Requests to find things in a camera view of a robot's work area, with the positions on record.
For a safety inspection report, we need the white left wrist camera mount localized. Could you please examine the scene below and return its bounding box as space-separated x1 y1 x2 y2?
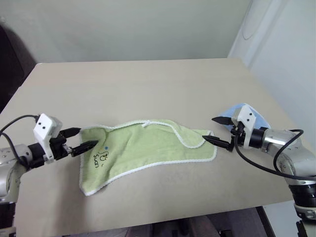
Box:
33 113 63 163

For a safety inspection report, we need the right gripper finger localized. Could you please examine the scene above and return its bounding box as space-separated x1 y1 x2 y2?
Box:
211 116 234 126
202 135 234 153

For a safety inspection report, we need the green towel with white trim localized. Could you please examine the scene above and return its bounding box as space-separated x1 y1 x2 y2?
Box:
79 118 217 197

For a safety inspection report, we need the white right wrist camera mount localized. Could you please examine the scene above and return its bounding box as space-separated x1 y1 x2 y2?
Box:
232 105 258 149

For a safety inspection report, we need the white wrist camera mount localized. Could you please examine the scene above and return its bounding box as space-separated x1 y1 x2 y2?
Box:
232 105 258 149
33 113 63 163

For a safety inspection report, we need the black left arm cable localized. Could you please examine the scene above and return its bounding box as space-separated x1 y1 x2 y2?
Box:
0 114 40 171

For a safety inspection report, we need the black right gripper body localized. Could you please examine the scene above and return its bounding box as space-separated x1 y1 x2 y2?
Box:
229 119 248 149

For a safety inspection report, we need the blue folded towel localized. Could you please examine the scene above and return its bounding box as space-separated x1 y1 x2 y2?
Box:
214 102 272 135

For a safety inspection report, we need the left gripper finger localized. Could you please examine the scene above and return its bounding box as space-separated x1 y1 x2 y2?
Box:
70 140 99 157
64 127 82 138

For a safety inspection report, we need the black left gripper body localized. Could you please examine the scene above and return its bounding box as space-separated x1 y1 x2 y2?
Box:
48 128 74 160

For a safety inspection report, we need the grey table leg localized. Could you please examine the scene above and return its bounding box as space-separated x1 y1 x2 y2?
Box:
255 206 274 237

